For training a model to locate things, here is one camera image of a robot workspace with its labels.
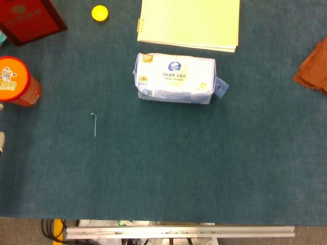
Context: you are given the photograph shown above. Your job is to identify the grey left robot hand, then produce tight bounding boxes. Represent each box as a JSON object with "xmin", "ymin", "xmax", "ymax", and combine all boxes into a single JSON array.
[{"xmin": 0, "ymin": 103, "xmax": 5, "ymax": 154}]

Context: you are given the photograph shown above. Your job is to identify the yellow bottle cap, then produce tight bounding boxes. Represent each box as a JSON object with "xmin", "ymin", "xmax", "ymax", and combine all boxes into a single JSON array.
[{"xmin": 91, "ymin": 5, "xmax": 109, "ymax": 22}]

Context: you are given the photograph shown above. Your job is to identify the blue tissue pack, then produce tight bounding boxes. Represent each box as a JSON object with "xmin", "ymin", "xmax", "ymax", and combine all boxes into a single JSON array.
[{"xmin": 132, "ymin": 52, "xmax": 230, "ymax": 105}]

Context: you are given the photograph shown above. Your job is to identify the orange cylindrical canister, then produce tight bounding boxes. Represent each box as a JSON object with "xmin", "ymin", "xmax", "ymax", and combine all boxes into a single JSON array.
[{"xmin": 0, "ymin": 56, "xmax": 42, "ymax": 107}]

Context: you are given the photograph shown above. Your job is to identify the red box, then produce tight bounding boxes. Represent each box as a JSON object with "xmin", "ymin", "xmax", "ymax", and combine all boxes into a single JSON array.
[{"xmin": 0, "ymin": 0, "xmax": 68, "ymax": 47}]

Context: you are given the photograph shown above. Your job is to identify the teal felt table mat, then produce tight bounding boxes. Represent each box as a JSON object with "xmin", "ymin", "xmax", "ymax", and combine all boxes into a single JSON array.
[{"xmin": 0, "ymin": 0, "xmax": 327, "ymax": 227}]

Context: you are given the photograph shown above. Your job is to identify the yellow spiral notebook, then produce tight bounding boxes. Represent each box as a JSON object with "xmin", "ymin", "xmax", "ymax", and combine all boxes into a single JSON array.
[{"xmin": 136, "ymin": 0, "xmax": 241, "ymax": 53}]

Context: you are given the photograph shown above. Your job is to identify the brown folded cloth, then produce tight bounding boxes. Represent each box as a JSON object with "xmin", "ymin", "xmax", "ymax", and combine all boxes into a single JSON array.
[{"xmin": 292, "ymin": 36, "xmax": 327, "ymax": 96}]

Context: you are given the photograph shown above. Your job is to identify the black cables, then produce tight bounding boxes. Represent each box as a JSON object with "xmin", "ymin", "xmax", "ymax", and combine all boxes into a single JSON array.
[{"xmin": 41, "ymin": 218, "xmax": 67, "ymax": 242}]

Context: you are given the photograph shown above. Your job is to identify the aluminium profile rail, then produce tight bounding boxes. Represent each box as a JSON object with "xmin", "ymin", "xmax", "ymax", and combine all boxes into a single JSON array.
[{"xmin": 65, "ymin": 226, "xmax": 296, "ymax": 240}]

